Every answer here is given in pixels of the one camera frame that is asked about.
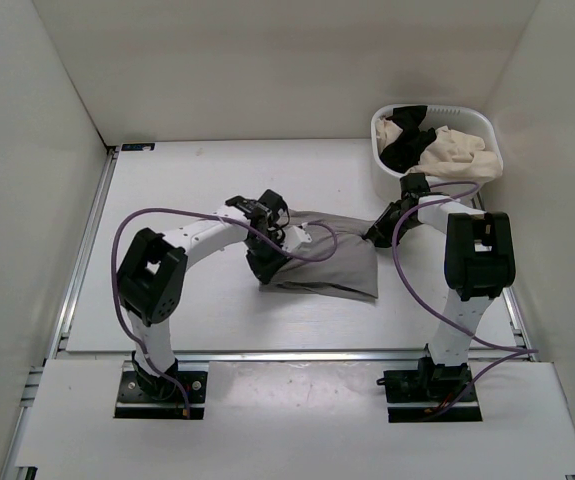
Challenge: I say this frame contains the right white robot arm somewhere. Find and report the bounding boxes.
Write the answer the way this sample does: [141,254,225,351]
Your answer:
[364,173,518,400]

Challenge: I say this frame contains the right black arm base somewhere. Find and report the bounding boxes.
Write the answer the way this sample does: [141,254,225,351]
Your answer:
[376,358,483,424]

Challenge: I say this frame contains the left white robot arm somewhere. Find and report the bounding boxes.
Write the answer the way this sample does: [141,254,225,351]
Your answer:
[112,190,289,400]

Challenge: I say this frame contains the front aluminium rail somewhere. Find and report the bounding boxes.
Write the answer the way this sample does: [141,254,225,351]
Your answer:
[55,349,509,363]

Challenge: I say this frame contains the blue label sticker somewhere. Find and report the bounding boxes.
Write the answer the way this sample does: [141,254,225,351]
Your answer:
[121,143,155,152]

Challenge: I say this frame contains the beige trousers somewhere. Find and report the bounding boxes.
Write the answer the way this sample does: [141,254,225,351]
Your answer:
[371,116,503,185]

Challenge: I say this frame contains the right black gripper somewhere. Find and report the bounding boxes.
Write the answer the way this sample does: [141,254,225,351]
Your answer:
[364,202,419,249]

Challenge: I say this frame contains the white laundry basket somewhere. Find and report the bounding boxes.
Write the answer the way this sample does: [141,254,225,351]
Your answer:
[370,104,503,200]

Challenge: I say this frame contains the grey trousers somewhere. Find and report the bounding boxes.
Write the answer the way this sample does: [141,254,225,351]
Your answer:
[259,210,379,302]

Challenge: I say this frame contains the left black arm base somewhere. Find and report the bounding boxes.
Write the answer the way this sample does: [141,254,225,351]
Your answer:
[114,362,208,420]

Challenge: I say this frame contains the black trousers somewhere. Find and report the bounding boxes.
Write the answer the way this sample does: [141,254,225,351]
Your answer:
[376,105,437,174]

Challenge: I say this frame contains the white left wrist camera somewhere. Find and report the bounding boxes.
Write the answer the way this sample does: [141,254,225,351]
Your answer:
[282,225,312,255]

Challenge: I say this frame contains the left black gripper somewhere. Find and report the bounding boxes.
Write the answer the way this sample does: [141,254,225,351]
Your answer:
[244,232,293,285]

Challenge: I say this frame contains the left aluminium rail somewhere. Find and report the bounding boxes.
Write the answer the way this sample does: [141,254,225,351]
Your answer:
[42,146,119,365]

